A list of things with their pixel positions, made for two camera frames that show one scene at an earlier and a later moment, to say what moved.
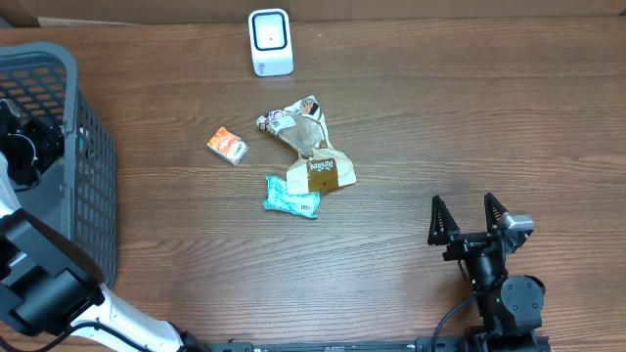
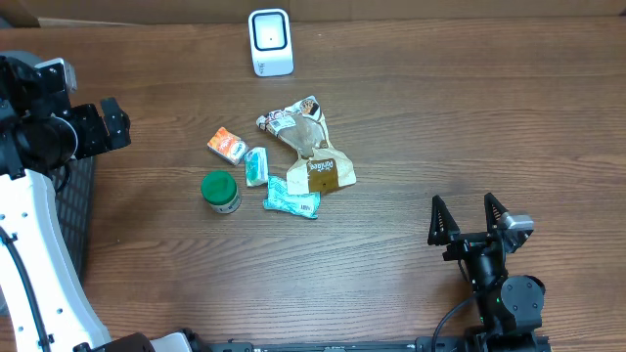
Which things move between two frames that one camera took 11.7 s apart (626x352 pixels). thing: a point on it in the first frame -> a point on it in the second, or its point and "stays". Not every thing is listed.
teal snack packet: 277,198 stays
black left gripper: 52,141 -> 99,138
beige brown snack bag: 320,166 stays
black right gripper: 443,231 stays
